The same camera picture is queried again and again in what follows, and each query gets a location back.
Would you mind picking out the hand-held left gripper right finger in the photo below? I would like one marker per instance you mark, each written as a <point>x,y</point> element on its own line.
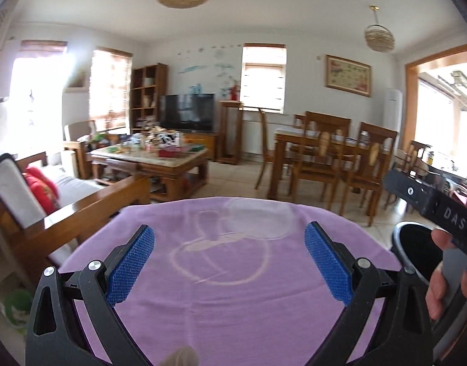
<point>329,265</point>

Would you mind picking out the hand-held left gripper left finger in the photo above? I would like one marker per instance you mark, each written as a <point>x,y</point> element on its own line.
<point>130,265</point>

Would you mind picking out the person's right hand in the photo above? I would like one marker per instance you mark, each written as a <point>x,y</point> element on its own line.
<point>435,293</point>

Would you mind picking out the person's left hand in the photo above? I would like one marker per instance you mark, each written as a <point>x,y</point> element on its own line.
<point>180,358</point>

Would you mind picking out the wooden dining chair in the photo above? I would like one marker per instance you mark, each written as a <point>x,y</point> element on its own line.
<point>374,133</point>
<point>327,120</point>
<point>416,156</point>

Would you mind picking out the white standing air conditioner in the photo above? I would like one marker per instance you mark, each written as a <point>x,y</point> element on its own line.
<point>393,118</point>

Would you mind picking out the purple tablecloth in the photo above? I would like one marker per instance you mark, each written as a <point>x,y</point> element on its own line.
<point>218,305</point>

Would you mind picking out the wooden coffee table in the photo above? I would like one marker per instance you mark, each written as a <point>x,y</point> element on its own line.
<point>168,164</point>

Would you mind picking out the metal drying rack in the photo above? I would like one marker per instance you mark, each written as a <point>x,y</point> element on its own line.
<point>460,91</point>

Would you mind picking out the red cushion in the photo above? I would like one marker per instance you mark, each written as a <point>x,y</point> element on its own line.
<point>42,190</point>

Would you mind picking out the red box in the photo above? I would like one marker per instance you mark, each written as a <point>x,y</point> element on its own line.
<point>168,153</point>

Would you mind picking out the green round container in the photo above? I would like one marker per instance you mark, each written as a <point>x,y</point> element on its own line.
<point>18,307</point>

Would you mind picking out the wooden dining table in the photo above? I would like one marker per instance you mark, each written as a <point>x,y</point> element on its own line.
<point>287,135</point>

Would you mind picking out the wooden sofa with white cushions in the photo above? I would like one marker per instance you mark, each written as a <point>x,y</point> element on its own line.
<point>12,190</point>

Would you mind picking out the curved back wooden chair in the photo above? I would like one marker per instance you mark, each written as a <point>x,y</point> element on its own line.
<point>262,141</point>

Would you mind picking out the wooden television stand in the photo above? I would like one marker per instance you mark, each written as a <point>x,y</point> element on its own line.
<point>205,145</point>

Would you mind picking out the wooden armchair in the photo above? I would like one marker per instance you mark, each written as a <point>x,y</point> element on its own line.
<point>75,133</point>

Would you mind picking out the framed floral picture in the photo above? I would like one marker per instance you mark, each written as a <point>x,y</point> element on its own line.
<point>348,75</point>

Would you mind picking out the flat screen television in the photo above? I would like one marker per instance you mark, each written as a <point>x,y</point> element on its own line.
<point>187,112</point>

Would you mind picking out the wooden bookshelf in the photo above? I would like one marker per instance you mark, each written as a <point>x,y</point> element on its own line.
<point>136,99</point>

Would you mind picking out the crystal pendant lamp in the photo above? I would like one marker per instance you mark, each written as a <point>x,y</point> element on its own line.
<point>379,38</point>

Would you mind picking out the striped window blind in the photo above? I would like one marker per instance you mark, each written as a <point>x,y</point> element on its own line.
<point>264,80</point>
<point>42,47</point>
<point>109,87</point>

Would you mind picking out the tall wooden plant stand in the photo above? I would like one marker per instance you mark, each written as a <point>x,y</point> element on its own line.
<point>230,105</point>

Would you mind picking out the red vase with plant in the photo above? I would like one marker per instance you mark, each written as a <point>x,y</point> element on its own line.
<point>234,93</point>

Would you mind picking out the white wall radiator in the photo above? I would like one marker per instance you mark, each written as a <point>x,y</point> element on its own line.
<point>256,139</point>

